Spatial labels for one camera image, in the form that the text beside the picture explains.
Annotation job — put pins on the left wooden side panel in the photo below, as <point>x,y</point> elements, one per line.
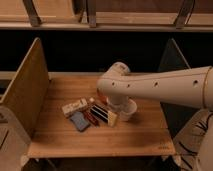
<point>23,98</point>

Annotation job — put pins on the dark red small box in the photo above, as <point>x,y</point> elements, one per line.
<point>91,118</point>

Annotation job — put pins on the white rectangular box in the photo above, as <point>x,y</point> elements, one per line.
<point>71,108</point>

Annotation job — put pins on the right dark side panel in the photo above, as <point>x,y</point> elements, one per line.
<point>176,116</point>

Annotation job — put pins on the wooden shelf with brackets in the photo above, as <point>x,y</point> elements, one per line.
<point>108,15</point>

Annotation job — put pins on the striped black yellow box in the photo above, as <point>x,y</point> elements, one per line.
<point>106,115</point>

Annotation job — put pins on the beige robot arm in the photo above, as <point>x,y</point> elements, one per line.
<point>189,87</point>

